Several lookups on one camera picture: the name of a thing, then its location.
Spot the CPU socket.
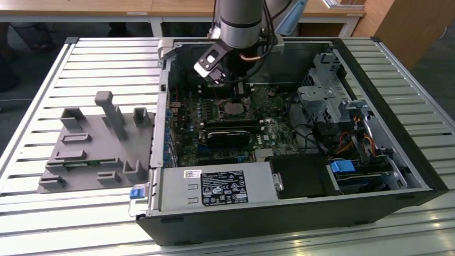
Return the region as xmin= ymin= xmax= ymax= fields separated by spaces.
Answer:
xmin=212 ymin=98 xmax=252 ymax=120

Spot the black graphics card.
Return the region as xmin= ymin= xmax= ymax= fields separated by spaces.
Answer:
xmin=205 ymin=129 xmax=252 ymax=150

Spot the green motherboard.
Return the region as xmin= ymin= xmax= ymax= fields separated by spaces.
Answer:
xmin=166 ymin=85 xmax=306 ymax=166

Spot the silver drive cage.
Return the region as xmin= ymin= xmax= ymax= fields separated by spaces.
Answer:
xmin=296 ymin=52 xmax=373 ymax=126

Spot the small silver heatsink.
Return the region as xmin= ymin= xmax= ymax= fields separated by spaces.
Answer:
xmin=253 ymin=148 xmax=274 ymax=161

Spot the black plastic shroud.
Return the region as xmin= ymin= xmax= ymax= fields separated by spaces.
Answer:
xmin=264 ymin=154 xmax=341 ymax=199

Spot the blue disk carrier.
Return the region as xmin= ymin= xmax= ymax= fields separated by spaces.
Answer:
xmin=328 ymin=159 xmax=356 ymax=178

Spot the silver power supply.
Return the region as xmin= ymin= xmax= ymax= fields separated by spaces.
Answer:
xmin=157 ymin=161 xmax=280 ymax=213

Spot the grey parts rack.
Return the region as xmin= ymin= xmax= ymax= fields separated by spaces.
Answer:
xmin=36 ymin=91 xmax=157 ymax=195

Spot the blue case latch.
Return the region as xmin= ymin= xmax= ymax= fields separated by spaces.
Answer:
xmin=130 ymin=183 xmax=146 ymax=200

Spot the green RAM stick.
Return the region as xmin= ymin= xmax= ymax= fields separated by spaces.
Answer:
xmin=62 ymin=159 xmax=120 ymax=170

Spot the wooden cabinet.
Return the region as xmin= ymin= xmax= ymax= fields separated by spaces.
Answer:
xmin=350 ymin=0 xmax=455 ymax=70

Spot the black PC case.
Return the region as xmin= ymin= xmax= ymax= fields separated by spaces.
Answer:
xmin=136 ymin=36 xmax=449 ymax=246

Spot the wooden desk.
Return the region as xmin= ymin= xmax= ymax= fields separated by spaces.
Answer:
xmin=0 ymin=0 xmax=366 ymax=38

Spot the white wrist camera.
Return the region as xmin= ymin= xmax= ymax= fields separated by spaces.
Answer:
xmin=193 ymin=44 xmax=228 ymax=78

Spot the black camera cable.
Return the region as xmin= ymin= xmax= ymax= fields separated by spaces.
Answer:
xmin=233 ymin=0 xmax=285 ymax=83

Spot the grey case hinge bracket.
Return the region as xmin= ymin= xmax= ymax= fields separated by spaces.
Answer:
xmin=157 ymin=38 xmax=178 ymax=61

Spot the black wire bundle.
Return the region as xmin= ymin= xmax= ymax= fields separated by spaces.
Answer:
xmin=290 ymin=124 xmax=330 ymax=155

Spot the white frame object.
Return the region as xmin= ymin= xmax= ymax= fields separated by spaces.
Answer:
xmin=321 ymin=0 xmax=366 ymax=7

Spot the coloured wire bundle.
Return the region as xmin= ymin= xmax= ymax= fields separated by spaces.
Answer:
xmin=333 ymin=133 xmax=377 ymax=158

